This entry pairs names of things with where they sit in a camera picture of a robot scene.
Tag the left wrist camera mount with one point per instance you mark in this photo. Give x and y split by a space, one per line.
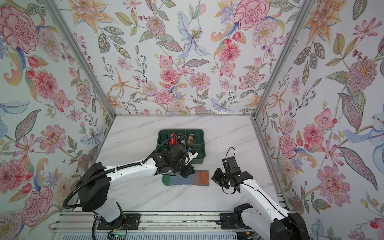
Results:
191 155

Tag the red rolled sock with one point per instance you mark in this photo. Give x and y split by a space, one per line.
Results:
173 139

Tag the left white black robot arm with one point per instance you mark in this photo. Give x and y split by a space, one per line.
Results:
95 196

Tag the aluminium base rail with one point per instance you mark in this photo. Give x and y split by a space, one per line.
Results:
149 222

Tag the green plastic divider tray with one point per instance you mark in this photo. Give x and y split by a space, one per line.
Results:
199 145

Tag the blue green orange sock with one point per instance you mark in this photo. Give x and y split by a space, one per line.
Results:
199 178

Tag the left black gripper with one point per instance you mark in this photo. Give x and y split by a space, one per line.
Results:
187 173

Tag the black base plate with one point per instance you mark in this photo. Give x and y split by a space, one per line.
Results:
118 222
233 221

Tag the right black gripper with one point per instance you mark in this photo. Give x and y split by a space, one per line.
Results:
216 177

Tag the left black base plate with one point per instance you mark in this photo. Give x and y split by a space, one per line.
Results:
118 222

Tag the brown patterned rolled sock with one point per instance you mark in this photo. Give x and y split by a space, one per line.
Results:
191 139

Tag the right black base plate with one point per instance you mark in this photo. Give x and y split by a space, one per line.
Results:
233 221

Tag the black white patterned rolled sock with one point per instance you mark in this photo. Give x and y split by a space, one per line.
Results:
182 139

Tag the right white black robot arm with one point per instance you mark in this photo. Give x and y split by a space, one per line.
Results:
261 213

